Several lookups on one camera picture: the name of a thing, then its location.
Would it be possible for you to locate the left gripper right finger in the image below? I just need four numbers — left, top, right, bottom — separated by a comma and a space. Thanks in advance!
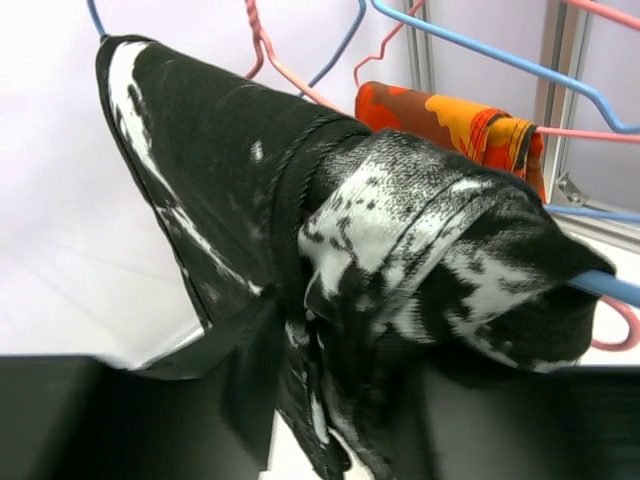
421, 368, 639, 479

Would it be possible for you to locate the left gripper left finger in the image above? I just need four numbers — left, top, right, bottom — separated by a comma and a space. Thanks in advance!
1, 299, 280, 479

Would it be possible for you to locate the blue hanger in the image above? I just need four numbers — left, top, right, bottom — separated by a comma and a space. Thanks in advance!
84, 0, 640, 301
297, 1, 639, 224

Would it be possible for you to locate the black white patterned garment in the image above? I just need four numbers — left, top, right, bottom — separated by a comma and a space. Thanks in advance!
96, 35, 615, 479

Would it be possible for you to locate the pink hanger rightmost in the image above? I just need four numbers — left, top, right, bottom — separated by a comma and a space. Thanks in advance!
352, 0, 640, 351

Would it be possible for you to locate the pink hanger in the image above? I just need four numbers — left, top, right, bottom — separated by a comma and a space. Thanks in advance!
352, 0, 640, 351
243, 0, 346, 114

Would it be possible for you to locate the pink hanger middle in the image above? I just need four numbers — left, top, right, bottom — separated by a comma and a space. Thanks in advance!
243, 0, 346, 114

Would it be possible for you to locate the orange yellow patterned garment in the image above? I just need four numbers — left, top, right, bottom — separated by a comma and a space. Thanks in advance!
355, 82, 546, 199

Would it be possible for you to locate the right aluminium frame post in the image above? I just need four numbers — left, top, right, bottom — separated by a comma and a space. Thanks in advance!
402, 0, 640, 236

